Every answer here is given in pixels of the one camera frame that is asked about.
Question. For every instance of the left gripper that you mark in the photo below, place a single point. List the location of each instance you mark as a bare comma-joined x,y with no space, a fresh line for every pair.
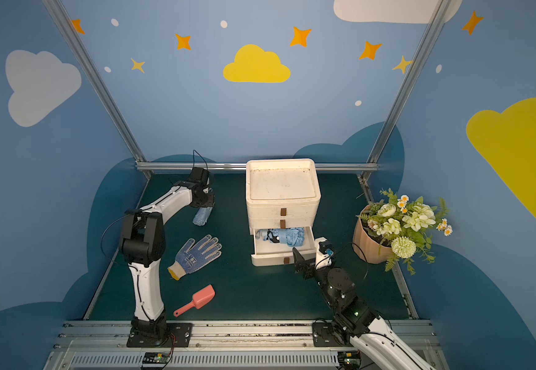
204,199

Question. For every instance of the aluminium frame post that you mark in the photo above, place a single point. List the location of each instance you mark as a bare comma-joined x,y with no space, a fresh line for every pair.
63,22
421,55

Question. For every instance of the right controller board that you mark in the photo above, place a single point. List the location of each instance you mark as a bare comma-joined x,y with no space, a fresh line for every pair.
349,360

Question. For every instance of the light blue umbrella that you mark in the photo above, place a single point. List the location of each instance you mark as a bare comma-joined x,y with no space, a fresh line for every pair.
292,237
202,216

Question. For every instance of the left aluminium frame post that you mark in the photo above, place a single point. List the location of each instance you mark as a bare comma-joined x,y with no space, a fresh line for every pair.
63,22

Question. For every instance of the white drawer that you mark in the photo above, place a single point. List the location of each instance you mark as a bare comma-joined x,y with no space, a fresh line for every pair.
268,254

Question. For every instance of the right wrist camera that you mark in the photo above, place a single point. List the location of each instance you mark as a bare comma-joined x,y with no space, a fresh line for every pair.
324,253

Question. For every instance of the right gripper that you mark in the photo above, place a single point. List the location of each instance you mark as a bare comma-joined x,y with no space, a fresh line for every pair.
306,266

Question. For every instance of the pink plastic scoop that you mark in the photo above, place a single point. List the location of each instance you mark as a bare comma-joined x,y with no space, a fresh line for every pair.
199,300

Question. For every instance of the horizontal aluminium frame bar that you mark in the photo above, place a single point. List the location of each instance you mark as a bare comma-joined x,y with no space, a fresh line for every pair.
171,166

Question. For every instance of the left controller board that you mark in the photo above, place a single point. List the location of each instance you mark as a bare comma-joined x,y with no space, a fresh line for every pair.
155,359

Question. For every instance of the right aluminium frame post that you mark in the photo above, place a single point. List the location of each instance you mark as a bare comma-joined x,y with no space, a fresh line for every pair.
421,55

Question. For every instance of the beige ribbed flower pot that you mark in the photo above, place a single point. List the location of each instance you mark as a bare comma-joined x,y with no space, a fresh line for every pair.
367,249

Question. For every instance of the controller board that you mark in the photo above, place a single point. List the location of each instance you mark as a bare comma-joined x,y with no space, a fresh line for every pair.
349,360
155,359

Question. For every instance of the white green artificial flowers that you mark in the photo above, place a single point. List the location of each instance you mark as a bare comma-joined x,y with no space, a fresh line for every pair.
402,228

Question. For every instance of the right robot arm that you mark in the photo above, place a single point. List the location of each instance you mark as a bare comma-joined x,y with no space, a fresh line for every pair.
354,322

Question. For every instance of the white three-drawer cabinet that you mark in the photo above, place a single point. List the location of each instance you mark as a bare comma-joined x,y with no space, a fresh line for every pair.
281,194

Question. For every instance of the blue dotted work glove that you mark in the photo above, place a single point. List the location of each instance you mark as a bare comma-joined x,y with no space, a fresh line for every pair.
195,255

